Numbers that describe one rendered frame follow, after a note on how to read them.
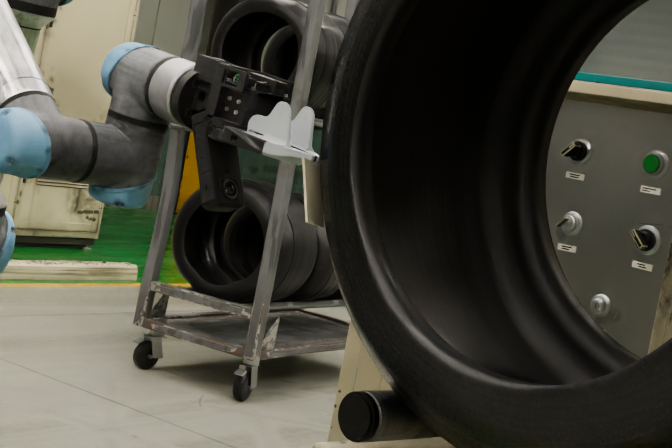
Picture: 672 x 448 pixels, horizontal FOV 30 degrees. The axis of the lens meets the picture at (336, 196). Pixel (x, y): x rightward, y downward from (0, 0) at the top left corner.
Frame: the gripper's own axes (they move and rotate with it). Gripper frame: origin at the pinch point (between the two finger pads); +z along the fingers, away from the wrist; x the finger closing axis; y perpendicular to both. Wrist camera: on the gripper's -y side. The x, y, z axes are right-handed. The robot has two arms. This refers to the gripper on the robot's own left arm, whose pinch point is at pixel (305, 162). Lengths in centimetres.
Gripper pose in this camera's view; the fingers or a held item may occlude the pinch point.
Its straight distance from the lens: 131.3
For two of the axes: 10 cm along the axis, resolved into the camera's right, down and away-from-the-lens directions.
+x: 6.9, 0.9, 7.2
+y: 2.7, -9.5, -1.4
